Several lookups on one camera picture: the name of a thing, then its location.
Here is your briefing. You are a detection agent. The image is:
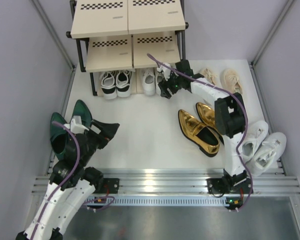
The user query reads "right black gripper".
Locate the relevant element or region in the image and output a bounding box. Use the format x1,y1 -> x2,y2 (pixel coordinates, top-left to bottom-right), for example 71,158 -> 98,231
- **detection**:
157,70 -> 183,100

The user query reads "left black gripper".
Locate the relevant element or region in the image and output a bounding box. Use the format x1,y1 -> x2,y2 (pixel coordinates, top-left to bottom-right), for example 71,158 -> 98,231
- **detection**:
79,119 -> 120,166

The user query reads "white sneaker one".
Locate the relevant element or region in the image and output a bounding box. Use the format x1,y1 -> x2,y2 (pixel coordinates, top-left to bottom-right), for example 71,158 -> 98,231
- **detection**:
154,68 -> 165,89
140,68 -> 156,96

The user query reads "green pointed shoe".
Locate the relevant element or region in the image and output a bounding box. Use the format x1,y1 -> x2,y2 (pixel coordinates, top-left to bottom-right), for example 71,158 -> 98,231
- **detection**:
72,99 -> 93,128
49,112 -> 72,161

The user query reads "black white sneaker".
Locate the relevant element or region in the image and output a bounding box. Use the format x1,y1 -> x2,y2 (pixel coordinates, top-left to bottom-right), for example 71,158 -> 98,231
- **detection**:
99,71 -> 117,100
115,70 -> 132,98

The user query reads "gold loafer one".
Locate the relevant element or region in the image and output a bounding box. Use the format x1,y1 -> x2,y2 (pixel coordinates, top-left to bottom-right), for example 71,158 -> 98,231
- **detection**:
195,102 -> 216,128
178,109 -> 220,158

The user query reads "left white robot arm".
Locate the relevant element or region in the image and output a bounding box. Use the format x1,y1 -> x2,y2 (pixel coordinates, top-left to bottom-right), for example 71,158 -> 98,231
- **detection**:
16,112 -> 120,240

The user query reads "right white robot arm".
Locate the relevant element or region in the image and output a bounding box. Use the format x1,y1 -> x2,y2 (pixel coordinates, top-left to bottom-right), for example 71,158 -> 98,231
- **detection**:
157,60 -> 252,198

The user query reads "beige black-framed shoe shelf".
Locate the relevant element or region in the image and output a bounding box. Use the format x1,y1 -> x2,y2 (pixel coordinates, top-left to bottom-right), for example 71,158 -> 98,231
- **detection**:
66,0 -> 189,96

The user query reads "beige sneaker left one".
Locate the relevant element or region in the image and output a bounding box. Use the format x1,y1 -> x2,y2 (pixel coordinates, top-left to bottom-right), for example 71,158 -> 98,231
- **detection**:
199,67 -> 219,86

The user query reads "beige sneaker one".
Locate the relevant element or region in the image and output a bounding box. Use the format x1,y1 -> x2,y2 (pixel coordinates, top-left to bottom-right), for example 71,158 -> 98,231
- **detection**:
220,68 -> 243,95
199,67 -> 219,86

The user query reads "beige sneaker right one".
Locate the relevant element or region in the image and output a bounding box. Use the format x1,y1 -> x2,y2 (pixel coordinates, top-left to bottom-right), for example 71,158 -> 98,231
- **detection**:
220,68 -> 243,95

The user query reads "white chunky sneaker left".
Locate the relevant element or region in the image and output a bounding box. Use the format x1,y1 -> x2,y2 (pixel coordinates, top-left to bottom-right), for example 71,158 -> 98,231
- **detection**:
242,120 -> 269,163

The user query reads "white chunky sneaker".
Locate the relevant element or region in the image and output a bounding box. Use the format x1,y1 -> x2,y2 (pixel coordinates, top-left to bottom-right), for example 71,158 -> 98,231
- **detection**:
242,120 -> 269,163
247,132 -> 287,177

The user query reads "white chunky sneaker right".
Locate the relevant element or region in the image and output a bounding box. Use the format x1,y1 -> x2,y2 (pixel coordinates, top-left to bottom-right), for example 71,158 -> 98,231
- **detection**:
247,132 -> 287,177

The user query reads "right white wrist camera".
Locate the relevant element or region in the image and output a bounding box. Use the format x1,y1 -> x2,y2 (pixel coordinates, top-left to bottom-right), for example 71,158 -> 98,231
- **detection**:
156,62 -> 173,81

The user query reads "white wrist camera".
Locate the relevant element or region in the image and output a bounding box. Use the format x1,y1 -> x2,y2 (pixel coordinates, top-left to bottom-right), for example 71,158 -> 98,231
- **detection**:
69,115 -> 89,134
156,62 -> 173,81

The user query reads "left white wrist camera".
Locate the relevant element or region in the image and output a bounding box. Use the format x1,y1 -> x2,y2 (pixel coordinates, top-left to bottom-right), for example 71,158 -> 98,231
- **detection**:
69,115 -> 89,134

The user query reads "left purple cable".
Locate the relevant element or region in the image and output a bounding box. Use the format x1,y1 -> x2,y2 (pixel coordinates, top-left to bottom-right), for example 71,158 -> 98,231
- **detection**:
29,121 -> 116,240

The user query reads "perforated grey cable duct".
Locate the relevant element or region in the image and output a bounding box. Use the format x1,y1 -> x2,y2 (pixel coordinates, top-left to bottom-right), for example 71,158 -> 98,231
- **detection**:
83,194 -> 247,207

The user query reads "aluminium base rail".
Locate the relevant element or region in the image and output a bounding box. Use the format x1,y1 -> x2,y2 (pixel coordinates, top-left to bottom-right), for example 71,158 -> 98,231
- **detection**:
31,167 -> 300,197

